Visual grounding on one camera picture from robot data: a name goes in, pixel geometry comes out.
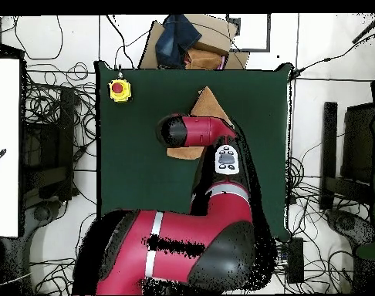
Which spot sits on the dark green table cloth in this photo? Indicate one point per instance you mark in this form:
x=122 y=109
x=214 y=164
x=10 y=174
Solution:
x=138 y=185

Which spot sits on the black metal stand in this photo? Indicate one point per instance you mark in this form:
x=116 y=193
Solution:
x=357 y=138
x=45 y=185

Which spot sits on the black pedestal leg with knob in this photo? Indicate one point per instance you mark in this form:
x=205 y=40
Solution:
x=345 y=223
x=41 y=212

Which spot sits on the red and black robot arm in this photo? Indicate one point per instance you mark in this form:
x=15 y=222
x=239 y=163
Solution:
x=181 y=228

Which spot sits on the black square frame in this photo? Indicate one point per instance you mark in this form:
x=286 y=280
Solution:
x=255 y=50

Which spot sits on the brown cardboard box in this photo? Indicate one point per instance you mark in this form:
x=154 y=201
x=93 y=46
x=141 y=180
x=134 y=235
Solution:
x=212 y=34

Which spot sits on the blue denim jeans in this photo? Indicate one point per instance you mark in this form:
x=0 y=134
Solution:
x=175 y=40

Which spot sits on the orange terry towel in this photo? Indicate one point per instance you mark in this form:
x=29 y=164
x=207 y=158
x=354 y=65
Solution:
x=207 y=106

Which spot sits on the orange cloth in box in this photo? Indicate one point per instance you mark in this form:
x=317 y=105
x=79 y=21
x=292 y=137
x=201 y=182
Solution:
x=203 y=60

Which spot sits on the yellow emergency stop button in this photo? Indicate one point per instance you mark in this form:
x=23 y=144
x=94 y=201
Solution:
x=117 y=88

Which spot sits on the long black flat board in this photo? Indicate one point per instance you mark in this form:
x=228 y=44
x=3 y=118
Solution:
x=329 y=138

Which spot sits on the white board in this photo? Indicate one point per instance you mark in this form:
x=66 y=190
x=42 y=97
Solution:
x=4 y=123

